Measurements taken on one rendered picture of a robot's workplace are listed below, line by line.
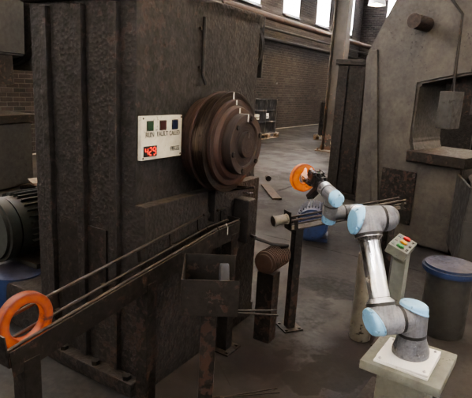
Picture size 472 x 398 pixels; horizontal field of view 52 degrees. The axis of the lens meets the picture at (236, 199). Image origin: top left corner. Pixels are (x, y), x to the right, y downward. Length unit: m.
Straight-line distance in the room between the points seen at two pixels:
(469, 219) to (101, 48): 2.89
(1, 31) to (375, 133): 4.22
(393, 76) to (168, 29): 3.01
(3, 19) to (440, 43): 4.58
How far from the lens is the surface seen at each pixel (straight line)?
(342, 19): 11.21
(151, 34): 2.05
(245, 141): 2.21
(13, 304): 1.61
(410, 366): 2.17
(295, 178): 2.65
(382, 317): 2.06
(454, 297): 3.06
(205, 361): 1.99
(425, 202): 4.69
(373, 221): 2.10
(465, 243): 4.01
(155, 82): 2.07
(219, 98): 2.18
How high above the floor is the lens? 1.39
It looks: 13 degrees down
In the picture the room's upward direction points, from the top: 3 degrees clockwise
